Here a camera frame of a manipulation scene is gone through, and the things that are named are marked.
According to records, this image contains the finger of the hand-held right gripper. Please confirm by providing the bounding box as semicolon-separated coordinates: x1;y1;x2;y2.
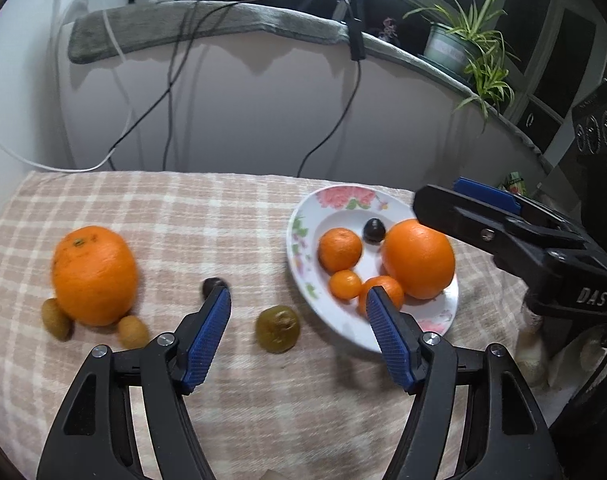
452;176;583;234
412;184;590;262

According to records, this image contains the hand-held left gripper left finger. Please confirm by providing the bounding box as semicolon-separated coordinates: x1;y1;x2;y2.
36;286;232;480

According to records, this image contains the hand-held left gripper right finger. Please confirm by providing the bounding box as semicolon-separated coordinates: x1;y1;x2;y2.
365;286;554;480

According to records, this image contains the small mandarin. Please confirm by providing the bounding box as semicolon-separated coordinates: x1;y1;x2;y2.
318;227;363;273
358;275;405;318

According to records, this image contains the tiny mandarin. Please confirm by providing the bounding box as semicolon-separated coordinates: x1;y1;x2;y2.
329;270;363;302

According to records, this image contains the brownish green round fruit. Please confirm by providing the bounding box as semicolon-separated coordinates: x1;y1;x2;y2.
256;305;301;353

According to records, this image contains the large smooth orange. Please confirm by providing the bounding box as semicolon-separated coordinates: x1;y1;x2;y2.
381;219;456;301

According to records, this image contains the dark purple round fruit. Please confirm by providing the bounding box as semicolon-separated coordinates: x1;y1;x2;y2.
202;277;229;301
362;218;387;246

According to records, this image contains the white floral plate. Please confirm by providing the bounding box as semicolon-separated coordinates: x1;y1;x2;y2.
286;185;459;353

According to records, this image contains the green snack package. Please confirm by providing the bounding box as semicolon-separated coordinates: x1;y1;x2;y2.
501;172;527;196

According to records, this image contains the brown kiwi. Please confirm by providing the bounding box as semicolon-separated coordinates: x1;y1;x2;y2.
41;298;74;342
118;315;150;349

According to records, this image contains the white cloth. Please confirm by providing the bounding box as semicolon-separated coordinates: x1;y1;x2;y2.
513;305;607;388

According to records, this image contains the checked beige tablecloth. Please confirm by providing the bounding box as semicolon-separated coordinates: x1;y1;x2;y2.
0;170;534;480

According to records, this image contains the large orange with green stem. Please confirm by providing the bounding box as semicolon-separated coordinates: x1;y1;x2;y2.
52;226;138;327

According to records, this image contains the potted spider plant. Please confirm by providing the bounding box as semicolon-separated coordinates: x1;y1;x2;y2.
402;0;521;133

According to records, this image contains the small dark potted plant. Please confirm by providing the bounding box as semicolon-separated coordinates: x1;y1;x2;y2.
378;16;401;44

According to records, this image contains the window frame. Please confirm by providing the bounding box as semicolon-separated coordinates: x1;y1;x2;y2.
174;0;607;161

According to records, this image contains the black ring light cable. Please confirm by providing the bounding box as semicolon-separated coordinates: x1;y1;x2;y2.
296;0;368;179

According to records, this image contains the thick white cable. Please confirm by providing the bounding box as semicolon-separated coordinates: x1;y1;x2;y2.
0;0;135;174

